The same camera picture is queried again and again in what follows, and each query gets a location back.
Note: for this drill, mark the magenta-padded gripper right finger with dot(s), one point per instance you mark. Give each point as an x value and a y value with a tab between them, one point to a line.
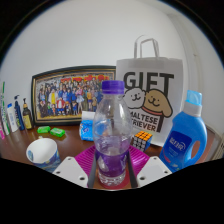
153	170

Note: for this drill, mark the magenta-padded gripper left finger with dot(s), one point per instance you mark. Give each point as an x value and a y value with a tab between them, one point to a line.
70	170

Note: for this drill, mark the clear purple-capped water bottle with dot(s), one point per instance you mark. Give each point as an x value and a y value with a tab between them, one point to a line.
112	133

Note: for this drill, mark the colourful puzzle cube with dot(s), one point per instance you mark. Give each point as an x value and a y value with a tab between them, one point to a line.
142	140

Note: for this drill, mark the blue patterned paper cup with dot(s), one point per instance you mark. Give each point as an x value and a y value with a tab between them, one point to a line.
41	151

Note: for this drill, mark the blue detergent bottle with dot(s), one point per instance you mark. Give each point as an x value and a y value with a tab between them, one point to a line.
183	140

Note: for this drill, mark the flat round red coaster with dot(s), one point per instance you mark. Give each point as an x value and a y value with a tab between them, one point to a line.
113	188

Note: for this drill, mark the blue tissue pack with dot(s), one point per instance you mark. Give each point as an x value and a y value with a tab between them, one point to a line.
86	128

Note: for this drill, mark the amber pump bottle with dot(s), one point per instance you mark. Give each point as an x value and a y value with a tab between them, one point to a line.
27	118

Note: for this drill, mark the white printed paper bag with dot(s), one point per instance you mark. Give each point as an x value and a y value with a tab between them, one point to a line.
150	100

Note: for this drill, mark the framed group photo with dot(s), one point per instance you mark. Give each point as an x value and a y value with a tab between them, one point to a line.
66	96

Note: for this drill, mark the dark blue pump bottle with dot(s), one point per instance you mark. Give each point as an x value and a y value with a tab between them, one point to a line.
19	116

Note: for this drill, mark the white blue-capped lotion bottle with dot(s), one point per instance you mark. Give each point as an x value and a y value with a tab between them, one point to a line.
12	120

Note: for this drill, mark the white green shuttlecock tube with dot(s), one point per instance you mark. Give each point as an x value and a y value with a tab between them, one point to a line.
4	116

